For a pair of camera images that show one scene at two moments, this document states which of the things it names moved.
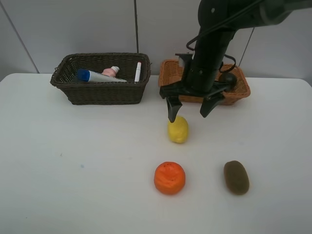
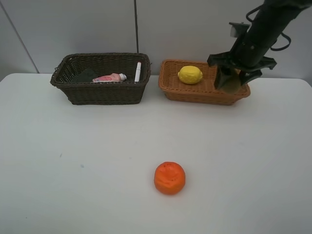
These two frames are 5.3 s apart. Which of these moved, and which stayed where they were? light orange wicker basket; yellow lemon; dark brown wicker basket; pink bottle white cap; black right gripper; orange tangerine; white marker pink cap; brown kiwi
Moved: pink bottle white cap; brown kiwi; black right gripper; yellow lemon
Stayed: white marker pink cap; light orange wicker basket; orange tangerine; dark brown wicker basket
